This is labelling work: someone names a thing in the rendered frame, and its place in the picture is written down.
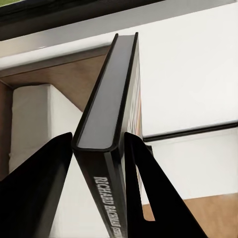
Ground hardback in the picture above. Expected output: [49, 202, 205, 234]
[70, 32, 143, 238]

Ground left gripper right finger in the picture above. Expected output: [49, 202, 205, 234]
[124, 132, 208, 238]

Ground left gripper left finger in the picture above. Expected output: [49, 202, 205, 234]
[0, 132, 73, 238]

